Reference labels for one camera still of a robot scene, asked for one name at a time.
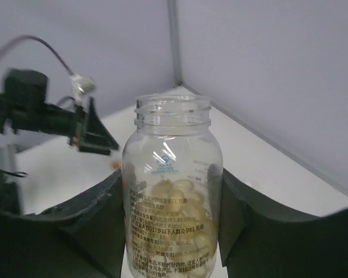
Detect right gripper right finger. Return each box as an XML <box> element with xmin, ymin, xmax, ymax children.
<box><xmin>219</xmin><ymin>171</ymin><xmax>348</xmax><ymax>277</ymax></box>

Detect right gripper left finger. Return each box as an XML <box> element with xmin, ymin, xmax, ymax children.
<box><xmin>0</xmin><ymin>171</ymin><xmax>125</xmax><ymax>277</ymax></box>

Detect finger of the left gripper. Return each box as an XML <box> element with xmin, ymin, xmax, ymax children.
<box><xmin>77</xmin><ymin>140</ymin><xmax>111</xmax><ymax>156</ymax></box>
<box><xmin>86</xmin><ymin>97</ymin><xmax>119</xmax><ymax>151</ymax></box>

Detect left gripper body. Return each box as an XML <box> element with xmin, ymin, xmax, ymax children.
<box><xmin>68</xmin><ymin>105</ymin><xmax>86</xmax><ymax>149</ymax></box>

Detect clear pill bottle yellow capsules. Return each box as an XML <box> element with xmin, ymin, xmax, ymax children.
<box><xmin>121</xmin><ymin>95</ymin><xmax>223</xmax><ymax>277</ymax></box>

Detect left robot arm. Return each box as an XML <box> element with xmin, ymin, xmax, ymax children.
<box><xmin>0</xmin><ymin>69</ymin><xmax>119</xmax><ymax>156</ymax></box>

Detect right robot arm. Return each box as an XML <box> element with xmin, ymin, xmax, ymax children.
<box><xmin>0</xmin><ymin>170</ymin><xmax>348</xmax><ymax>277</ymax></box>

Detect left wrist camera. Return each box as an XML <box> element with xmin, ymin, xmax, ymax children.
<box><xmin>70</xmin><ymin>74</ymin><xmax>96</xmax><ymax>101</ymax></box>

